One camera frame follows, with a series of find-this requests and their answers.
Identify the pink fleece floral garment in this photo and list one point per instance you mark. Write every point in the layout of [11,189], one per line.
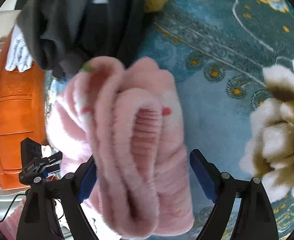
[130,121]

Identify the white blue striped cloth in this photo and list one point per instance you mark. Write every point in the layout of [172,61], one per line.
[18,56]

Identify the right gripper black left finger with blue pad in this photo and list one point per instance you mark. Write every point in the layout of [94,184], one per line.
[38,219]

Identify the dark grey garment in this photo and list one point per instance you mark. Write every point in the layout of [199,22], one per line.
[62,35]

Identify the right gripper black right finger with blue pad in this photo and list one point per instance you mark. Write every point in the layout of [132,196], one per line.
[255,217]

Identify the orange wooden cabinet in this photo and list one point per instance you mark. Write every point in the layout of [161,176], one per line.
[22,115]

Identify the teal floral plush blanket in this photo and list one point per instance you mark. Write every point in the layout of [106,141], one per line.
[233,63]

